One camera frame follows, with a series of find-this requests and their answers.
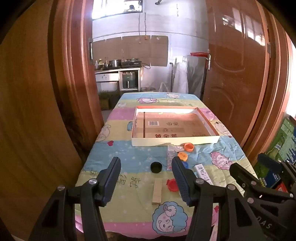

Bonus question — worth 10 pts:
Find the flattened brown carton liner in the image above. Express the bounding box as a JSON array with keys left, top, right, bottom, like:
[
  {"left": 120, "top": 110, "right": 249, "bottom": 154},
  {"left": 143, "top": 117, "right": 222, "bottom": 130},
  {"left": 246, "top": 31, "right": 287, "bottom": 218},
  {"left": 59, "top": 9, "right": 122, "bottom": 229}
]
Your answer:
[{"left": 135, "top": 112, "right": 214, "bottom": 138}]

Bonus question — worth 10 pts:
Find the black gas stove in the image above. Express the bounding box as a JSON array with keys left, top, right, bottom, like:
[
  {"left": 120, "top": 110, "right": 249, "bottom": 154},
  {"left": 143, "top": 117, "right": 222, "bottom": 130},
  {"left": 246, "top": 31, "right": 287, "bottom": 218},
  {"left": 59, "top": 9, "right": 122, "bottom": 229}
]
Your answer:
[{"left": 122, "top": 59, "right": 142, "bottom": 68}]

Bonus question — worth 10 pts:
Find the green printed carton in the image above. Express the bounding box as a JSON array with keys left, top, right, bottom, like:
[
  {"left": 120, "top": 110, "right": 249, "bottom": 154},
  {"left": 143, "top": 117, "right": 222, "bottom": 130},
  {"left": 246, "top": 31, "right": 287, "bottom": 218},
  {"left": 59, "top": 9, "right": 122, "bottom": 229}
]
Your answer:
[{"left": 253, "top": 118, "right": 296, "bottom": 188}]

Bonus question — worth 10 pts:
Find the grey plastic sheet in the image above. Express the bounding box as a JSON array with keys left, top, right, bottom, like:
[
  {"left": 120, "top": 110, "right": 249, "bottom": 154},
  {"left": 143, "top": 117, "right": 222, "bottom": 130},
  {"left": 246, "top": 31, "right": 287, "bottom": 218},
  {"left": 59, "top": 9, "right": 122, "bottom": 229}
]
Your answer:
[{"left": 185, "top": 56, "right": 207, "bottom": 98}]

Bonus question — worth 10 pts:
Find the small wooden block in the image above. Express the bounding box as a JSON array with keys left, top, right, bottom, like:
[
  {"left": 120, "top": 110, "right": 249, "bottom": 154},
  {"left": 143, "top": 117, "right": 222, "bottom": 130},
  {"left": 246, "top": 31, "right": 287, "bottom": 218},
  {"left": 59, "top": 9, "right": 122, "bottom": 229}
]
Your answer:
[{"left": 152, "top": 179, "right": 163, "bottom": 205}]

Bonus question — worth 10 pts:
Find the white kitchen counter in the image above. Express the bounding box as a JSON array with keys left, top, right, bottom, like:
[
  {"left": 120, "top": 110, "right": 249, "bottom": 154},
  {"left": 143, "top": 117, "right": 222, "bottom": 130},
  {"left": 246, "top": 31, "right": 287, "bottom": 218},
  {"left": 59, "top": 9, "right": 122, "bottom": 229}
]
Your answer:
[{"left": 95, "top": 67, "right": 141, "bottom": 92}]

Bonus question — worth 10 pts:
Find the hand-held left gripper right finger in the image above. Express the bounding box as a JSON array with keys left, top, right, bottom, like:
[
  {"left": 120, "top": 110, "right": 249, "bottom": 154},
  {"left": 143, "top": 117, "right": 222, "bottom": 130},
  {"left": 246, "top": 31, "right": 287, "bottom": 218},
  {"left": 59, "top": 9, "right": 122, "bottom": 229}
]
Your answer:
[{"left": 171, "top": 156, "right": 265, "bottom": 241}]

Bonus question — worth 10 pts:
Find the shallow orange-rimmed cardboard box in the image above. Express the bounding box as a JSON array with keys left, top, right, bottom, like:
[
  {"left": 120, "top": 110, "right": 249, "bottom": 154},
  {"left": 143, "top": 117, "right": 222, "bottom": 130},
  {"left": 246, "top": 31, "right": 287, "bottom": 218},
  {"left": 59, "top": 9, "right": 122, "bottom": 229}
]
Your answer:
[{"left": 131, "top": 105, "right": 220, "bottom": 147}]

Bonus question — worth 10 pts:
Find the white plastic sheet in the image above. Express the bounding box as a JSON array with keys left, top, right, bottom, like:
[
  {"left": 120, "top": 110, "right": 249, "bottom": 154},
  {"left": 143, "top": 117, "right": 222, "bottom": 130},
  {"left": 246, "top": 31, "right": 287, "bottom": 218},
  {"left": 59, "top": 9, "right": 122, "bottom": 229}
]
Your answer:
[{"left": 172, "top": 61, "right": 189, "bottom": 93}]

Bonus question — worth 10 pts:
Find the wooden door frame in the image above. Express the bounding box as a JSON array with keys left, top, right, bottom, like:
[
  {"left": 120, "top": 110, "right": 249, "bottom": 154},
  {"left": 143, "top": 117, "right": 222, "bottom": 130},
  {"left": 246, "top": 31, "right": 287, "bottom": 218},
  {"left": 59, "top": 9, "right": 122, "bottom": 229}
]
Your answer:
[
  {"left": 240, "top": 0, "right": 296, "bottom": 163},
  {"left": 50, "top": 0, "right": 104, "bottom": 163}
]

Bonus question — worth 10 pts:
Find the white cartoon lighter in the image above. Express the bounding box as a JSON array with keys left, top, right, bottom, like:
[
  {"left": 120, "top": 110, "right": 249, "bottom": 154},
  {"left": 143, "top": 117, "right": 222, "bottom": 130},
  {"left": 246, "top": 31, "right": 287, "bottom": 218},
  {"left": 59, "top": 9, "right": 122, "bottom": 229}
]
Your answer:
[{"left": 194, "top": 163, "right": 214, "bottom": 186}]

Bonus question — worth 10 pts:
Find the black pole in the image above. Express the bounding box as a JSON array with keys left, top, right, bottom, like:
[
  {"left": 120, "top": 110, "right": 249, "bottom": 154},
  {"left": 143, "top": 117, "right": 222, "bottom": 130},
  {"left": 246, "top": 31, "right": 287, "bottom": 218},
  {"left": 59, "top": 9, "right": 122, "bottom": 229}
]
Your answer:
[{"left": 169, "top": 61, "right": 174, "bottom": 92}]

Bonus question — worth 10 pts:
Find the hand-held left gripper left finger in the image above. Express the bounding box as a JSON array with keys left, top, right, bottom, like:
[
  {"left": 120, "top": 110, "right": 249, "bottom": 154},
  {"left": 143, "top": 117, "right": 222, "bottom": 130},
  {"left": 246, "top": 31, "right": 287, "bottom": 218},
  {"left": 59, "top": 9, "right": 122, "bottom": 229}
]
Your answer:
[{"left": 28, "top": 157, "right": 122, "bottom": 241}]

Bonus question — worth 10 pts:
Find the red bottle cap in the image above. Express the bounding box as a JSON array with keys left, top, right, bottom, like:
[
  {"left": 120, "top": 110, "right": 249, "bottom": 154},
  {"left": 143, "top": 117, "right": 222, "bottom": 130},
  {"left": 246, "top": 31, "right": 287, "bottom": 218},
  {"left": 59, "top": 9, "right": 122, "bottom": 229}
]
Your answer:
[{"left": 166, "top": 179, "right": 179, "bottom": 193}]

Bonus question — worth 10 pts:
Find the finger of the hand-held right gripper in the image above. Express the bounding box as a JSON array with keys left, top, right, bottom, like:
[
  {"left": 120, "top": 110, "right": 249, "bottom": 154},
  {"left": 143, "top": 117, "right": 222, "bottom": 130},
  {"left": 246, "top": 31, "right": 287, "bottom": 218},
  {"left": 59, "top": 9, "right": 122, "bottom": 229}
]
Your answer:
[
  {"left": 258, "top": 153, "right": 296, "bottom": 186},
  {"left": 229, "top": 163, "right": 296, "bottom": 215}
]

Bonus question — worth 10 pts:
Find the green air fryer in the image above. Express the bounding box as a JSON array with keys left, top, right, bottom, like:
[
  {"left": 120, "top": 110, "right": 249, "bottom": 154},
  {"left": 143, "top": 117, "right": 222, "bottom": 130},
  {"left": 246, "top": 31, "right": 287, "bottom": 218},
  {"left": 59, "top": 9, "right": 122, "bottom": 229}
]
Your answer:
[{"left": 122, "top": 72, "right": 137, "bottom": 89}]

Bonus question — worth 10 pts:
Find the panelled wooden door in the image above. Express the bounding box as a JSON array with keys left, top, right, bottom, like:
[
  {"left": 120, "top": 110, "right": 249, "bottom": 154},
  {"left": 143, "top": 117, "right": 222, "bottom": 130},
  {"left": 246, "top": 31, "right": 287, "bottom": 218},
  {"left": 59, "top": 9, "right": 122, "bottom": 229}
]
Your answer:
[{"left": 202, "top": 0, "right": 271, "bottom": 149}]

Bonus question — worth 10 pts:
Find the cartoon sheep printed blanket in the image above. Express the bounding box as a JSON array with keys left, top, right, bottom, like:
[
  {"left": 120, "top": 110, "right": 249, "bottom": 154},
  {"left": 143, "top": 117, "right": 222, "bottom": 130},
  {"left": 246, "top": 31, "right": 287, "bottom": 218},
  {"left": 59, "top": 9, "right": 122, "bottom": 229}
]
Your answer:
[{"left": 75, "top": 92, "right": 259, "bottom": 238}]

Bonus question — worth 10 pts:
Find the cardboard sheet on wall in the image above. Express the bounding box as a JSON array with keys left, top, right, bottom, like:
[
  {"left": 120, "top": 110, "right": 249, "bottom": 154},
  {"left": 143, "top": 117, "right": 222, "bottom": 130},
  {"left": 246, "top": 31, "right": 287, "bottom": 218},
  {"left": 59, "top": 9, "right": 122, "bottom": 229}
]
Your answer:
[{"left": 92, "top": 35, "right": 169, "bottom": 67}]

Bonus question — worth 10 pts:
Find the black bottle cap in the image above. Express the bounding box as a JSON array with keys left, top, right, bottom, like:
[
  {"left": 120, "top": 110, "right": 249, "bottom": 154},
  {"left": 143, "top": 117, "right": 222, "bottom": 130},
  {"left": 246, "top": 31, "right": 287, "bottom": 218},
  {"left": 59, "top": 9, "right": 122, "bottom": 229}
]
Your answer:
[{"left": 150, "top": 161, "right": 163, "bottom": 173}]

